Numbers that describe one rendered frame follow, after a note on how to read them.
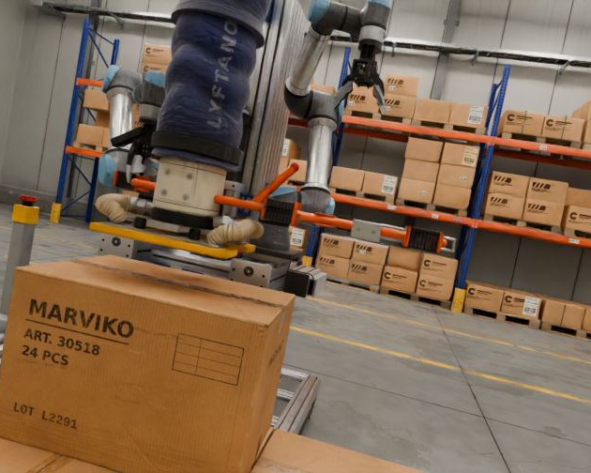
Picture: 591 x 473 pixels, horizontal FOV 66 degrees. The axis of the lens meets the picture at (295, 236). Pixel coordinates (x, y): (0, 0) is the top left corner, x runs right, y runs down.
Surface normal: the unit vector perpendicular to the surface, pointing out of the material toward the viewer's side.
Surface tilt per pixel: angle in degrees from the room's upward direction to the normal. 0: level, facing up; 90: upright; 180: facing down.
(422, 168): 88
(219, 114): 75
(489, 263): 90
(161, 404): 90
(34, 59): 90
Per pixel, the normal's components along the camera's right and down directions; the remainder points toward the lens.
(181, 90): -0.32, -0.24
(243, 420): -0.14, 0.03
